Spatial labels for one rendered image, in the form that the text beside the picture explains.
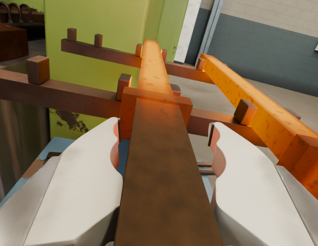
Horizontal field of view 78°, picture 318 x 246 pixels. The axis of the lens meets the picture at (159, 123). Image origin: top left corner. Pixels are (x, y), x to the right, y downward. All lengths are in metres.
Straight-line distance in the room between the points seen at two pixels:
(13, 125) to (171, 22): 0.72
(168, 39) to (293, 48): 6.16
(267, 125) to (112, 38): 0.46
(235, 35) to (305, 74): 2.37
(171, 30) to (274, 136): 0.85
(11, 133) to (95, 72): 0.26
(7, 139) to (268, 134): 0.57
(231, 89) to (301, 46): 6.81
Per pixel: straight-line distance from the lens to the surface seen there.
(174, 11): 0.98
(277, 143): 0.18
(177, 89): 0.18
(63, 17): 0.61
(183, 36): 5.68
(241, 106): 0.21
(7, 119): 0.59
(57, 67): 0.64
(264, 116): 0.20
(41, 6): 1.04
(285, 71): 7.06
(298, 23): 6.94
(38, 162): 0.50
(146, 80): 0.18
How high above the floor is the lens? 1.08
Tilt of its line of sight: 28 degrees down
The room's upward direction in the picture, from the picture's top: 14 degrees clockwise
